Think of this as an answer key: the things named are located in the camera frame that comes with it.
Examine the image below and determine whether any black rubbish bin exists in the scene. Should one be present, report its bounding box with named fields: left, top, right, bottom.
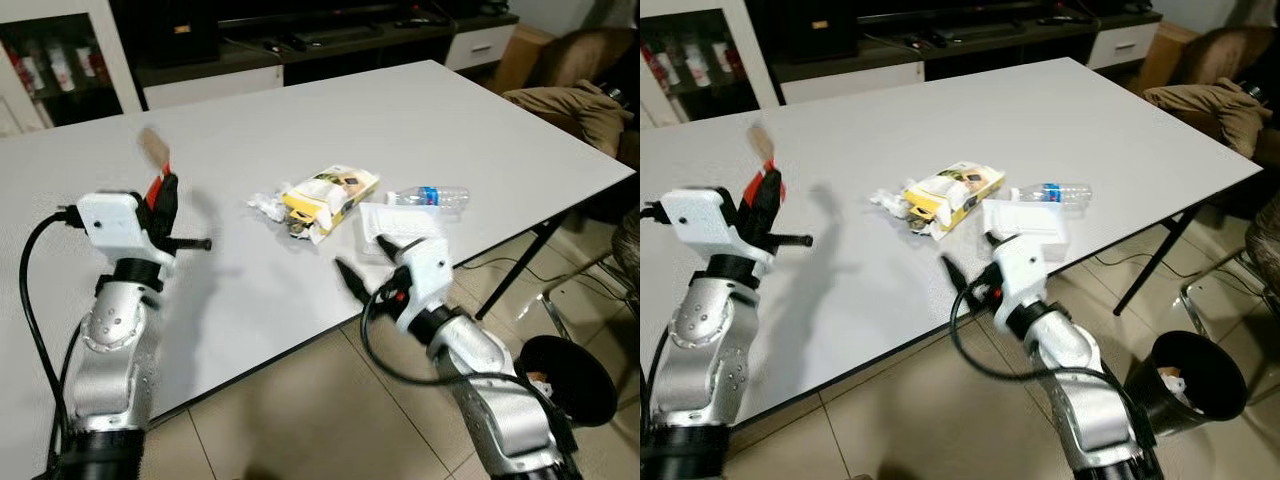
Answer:
left=514, top=334, right=619, bottom=430
left=1124, top=329, right=1250, bottom=438

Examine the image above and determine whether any yellow snack packet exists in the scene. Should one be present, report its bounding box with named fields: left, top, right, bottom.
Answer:
left=899, top=161, right=1007, bottom=237
left=279, top=164, right=382, bottom=242

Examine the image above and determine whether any clear plastic water bottle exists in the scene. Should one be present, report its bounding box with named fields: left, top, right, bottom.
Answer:
left=1009, top=181, right=1094, bottom=210
left=387, top=184, right=472, bottom=212

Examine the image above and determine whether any crumpled white tissue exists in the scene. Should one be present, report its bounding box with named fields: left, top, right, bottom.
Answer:
left=247, top=189, right=292, bottom=222
left=867, top=186, right=912, bottom=217

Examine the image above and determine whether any wide white drawer front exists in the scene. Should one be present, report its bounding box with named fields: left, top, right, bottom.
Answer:
left=777, top=61, right=927, bottom=107
left=142, top=64, right=287, bottom=112

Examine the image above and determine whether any black slanted table leg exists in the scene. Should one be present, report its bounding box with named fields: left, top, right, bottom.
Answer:
left=1112, top=204, right=1202, bottom=317
left=474, top=211, right=564, bottom=322

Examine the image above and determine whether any white display shelf cabinet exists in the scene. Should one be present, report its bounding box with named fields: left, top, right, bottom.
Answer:
left=0, top=0, right=145, bottom=139
left=640, top=0, right=782, bottom=130

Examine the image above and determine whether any black speaker box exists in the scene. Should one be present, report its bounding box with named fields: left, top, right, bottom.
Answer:
left=784, top=0, right=862, bottom=64
left=149, top=0, right=224, bottom=67

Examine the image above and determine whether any dark tv cabinet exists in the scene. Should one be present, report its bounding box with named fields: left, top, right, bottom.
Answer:
left=109, top=0, right=522, bottom=90
left=744, top=0, right=1167, bottom=87

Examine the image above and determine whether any black keyboard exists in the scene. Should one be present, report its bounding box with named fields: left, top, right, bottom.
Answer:
left=929, top=21, right=1027, bottom=44
left=289, top=23, right=387, bottom=47

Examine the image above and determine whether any small white drawer front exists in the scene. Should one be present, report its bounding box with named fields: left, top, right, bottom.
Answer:
left=1086, top=19, right=1162, bottom=70
left=444, top=21, right=520, bottom=72

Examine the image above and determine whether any brown armchair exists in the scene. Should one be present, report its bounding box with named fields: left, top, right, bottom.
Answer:
left=539, top=27, right=641, bottom=97
left=1174, top=24, right=1280, bottom=93

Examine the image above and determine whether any light wooden side panel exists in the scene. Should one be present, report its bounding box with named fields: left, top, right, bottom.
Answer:
left=1129, top=21, right=1202, bottom=97
left=487, top=24, right=557, bottom=97

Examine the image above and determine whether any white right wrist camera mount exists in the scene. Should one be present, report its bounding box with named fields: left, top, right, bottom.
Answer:
left=384, top=236, right=457, bottom=337
left=985, top=230, right=1052, bottom=336

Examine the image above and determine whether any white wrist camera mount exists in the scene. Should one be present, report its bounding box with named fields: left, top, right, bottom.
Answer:
left=659, top=187, right=747, bottom=271
left=985, top=230, right=1052, bottom=336
left=76, top=191, right=177, bottom=277
left=384, top=236, right=457, bottom=337

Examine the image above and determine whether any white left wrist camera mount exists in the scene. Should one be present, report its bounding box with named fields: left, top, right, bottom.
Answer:
left=76, top=191, right=177, bottom=277
left=659, top=187, right=747, bottom=271

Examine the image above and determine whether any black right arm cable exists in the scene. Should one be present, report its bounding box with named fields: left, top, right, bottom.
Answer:
left=949, top=288, right=1143, bottom=403
left=359, top=288, right=563, bottom=403

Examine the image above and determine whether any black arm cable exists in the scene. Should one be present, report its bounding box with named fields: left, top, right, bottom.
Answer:
left=640, top=200, right=673, bottom=433
left=359, top=288, right=563, bottom=403
left=949, top=288, right=1143, bottom=403
left=19, top=207, right=87, bottom=473

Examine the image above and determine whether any thin black floor cable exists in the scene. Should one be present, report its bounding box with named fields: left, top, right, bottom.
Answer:
left=451, top=254, right=547, bottom=277
left=1084, top=249, right=1192, bottom=274

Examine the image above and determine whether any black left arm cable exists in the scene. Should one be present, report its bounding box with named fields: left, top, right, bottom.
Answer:
left=640, top=200, right=673, bottom=433
left=19, top=207, right=87, bottom=473

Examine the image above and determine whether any metal frame chair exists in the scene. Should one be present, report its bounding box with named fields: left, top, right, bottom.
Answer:
left=1179, top=194, right=1280, bottom=347
left=539, top=204, right=641, bottom=347

